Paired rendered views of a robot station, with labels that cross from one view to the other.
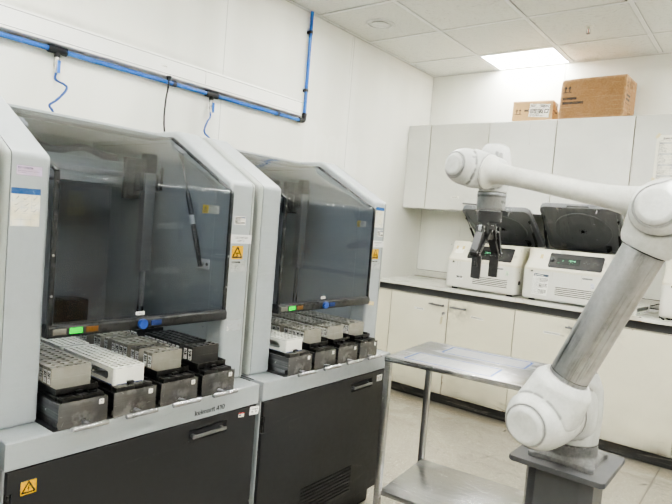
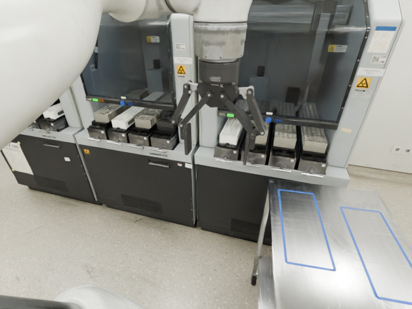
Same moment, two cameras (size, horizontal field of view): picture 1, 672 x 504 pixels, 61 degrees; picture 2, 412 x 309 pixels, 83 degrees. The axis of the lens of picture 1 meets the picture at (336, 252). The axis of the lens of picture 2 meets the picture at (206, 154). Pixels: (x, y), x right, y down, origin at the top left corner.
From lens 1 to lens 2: 187 cm
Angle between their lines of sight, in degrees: 70
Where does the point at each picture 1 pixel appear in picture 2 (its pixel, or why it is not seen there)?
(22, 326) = (80, 94)
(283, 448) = (214, 193)
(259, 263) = not seen: hidden behind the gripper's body
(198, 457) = (156, 172)
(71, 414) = (92, 132)
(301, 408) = (228, 179)
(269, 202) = not seen: hidden behind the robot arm
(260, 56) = not seen: outside the picture
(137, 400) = (118, 137)
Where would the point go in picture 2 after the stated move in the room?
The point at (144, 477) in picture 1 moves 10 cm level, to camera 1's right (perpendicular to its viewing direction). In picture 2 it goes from (130, 168) to (132, 176)
